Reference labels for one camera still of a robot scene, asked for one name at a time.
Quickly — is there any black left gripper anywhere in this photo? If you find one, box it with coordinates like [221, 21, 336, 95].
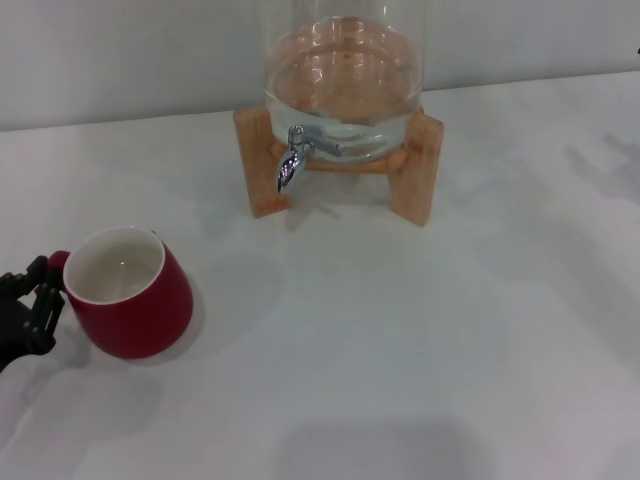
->
[0, 255, 66, 374]

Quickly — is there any red ceramic cup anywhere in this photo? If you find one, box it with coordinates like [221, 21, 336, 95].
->
[48, 225, 195, 360]

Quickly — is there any chrome faucet tap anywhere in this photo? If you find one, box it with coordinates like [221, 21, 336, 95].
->
[274, 123, 344, 194]

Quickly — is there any wooden dispenser stand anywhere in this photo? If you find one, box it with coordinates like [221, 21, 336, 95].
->
[232, 102, 445, 229]

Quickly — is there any glass water dispenser jar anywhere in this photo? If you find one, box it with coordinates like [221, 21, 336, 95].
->
[262, 0, 426, 164]

